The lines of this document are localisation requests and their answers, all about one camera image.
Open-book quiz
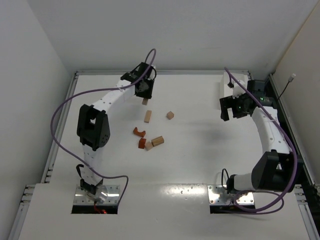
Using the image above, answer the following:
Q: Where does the white perforated box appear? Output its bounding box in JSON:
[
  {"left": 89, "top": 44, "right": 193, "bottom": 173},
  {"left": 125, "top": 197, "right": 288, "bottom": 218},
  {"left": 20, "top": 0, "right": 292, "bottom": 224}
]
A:
[{"left": 219, "top": 71, "right": 233, "bottom": 98}]

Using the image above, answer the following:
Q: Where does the long light wood block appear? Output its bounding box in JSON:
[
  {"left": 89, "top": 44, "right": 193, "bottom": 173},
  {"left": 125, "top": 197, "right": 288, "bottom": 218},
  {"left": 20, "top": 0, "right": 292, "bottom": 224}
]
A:
[{"left": 144, "top": 110, "right": 152, "bottom": 123}]

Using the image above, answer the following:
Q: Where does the light wood rectangular block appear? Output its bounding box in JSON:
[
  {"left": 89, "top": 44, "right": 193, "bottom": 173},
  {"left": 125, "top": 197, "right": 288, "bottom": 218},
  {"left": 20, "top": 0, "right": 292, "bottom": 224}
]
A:
[{"left": 141, "top": 98, "right": 148, "bottom": 106}]

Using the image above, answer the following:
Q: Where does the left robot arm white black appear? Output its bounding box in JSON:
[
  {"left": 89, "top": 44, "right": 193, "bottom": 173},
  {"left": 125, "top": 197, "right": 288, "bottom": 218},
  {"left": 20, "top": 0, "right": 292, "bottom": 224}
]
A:
[{"left": 76, "top": 62, "right": 157, "bottom": 196}]

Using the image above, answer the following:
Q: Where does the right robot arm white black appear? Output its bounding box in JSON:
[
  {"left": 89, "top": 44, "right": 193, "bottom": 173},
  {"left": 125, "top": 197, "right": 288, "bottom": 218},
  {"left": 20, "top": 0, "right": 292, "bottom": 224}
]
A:
[{"left": 219, "top": 80, "right": 297, "bottom": 194}]

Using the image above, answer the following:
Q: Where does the light wood cube block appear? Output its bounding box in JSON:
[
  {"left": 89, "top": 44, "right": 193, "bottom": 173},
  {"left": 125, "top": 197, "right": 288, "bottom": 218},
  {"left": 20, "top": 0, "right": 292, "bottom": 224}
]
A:
[{"left": 166, "top": 111, "right": 175, "bottom": 120}]

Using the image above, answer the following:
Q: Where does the red arch wood block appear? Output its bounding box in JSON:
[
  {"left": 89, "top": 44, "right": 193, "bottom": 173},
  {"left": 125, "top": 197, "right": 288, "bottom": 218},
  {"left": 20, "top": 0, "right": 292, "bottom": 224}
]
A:
[{"left": 133, "top": 127, "right": 146, "bottom": 138}]

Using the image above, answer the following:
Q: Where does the red small wood block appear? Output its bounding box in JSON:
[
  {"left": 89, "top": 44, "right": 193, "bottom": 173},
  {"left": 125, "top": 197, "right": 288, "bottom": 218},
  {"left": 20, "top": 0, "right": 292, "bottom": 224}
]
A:
[{"left": 138, "top": 138, "right": 147, "bottom": 149}]

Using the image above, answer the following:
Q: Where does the light wood cylinder block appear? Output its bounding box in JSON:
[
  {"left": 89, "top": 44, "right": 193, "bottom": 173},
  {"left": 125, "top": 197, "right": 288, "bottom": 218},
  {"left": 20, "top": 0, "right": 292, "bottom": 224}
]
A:
[{"left": 151, "top": 136, "right": 165, "bottom": 147}]

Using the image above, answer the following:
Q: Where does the small light wood cube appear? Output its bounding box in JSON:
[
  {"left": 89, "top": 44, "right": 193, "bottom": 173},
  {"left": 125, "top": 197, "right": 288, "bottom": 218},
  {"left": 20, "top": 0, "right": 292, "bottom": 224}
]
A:
[{"left": 144, "top": 141, "right": 154, "bottom": 151}]

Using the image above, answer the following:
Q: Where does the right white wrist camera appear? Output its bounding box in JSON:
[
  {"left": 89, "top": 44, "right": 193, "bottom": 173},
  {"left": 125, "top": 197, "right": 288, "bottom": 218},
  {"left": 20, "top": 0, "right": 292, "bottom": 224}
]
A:
[{"left": 225, "top": 80, "right": 247, "bottom": 99}]

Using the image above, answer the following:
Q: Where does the black wall cable white plug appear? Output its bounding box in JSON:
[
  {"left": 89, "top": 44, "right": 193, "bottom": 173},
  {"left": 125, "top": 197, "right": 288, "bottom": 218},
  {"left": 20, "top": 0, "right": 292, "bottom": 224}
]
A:
[{"left": 264, "top": 73, "right": 296, "bottom": 111}]

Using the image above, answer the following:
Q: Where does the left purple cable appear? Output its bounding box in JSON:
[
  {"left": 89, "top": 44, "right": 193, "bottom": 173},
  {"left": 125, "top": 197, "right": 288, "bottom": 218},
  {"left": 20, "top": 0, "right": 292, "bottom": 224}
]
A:
[{"left": 50, "top": 48, "right": 158, "bottom": 207}]

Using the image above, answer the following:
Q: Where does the aluminium table frame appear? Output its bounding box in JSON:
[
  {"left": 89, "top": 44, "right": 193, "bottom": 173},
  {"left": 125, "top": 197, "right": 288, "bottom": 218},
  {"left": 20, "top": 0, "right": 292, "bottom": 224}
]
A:
[{"left": 10, "top": 71, "right": 319, "bottom": 240}]

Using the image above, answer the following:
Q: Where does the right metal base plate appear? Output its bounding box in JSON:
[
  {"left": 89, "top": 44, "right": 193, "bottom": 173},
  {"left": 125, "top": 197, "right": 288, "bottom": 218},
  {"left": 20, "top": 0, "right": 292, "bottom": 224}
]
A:
[{"left": 207, "top": 185, "right": 255, "bottom": 207}]

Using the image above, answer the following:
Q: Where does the metal base plate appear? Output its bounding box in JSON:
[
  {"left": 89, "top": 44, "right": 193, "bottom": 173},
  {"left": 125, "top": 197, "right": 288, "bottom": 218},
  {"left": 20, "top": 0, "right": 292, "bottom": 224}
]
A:
[
  {"left": 207, "top": 185, "right": 255, "bottom": 207},
  {"left": 73, "top": 185, "right": 121, "bottom": 206}
]

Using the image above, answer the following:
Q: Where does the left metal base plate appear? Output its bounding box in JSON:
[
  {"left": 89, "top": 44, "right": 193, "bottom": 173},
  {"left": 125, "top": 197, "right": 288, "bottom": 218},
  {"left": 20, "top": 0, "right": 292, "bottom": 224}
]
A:
[{"left": 73, "top": 185, "right": 121, "bottom": 206}]

